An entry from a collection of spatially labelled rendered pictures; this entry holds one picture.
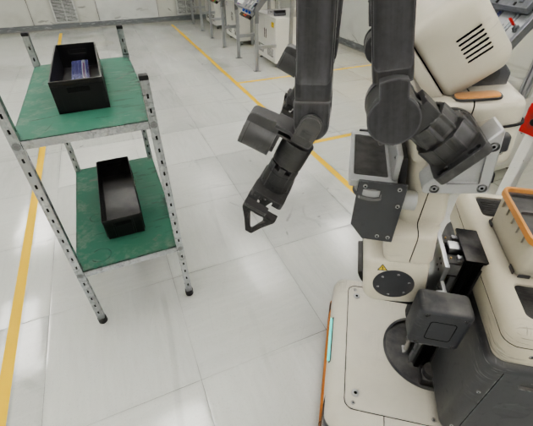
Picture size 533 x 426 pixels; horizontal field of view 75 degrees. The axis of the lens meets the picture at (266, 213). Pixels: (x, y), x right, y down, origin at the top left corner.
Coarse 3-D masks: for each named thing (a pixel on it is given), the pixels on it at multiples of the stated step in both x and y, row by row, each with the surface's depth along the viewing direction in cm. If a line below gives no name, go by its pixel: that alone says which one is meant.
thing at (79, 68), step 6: (78, 60) 162; (84, 60) 162; (72, 66) 155; (78, 66) 155; (84, 66) 155; (72, 72) 148; (78, 72) 148; (84, 72) 148; (90, 72) 155; (72, 78) 142; (78, 78) 142
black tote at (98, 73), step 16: (64, 48) 160; (80, 48) 162; (64, 64) 164; (96, 64) 169; (48, 80) 119; (64, 80) 119; (80, 80) 121; (96, 80) 123; (64, 96) 121; (80, 96) 123; (96, 96) 126; (64, 112) 124
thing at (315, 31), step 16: (304, 0) 46; (320, 0) 46; (336, 0) 47; (304, 16) 47; (320, 16) 47; (336, 16) 48; (304, 32) 49; (320, 32) 48; (304, 48) 50; (320, 48) 49; (304, 64) 51; (320, 64) 50; (304, 80) 52; (320, 80) 51; (304, 96) 53; (320, 96) 53; (304, 112) 54; (320, 112) 54
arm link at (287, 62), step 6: (288, 48) 91; (294, 48) 91; (282, 54) 92; (288, 54) 92; (294, 54) 92; (282, 60) 92; (288, 60) 92; (294, 60) 92; (276, 66) 94; (282, 66) 93; (288, 66) 93; (294, 66) 92; (288, 72) 94; (294, 72) 93
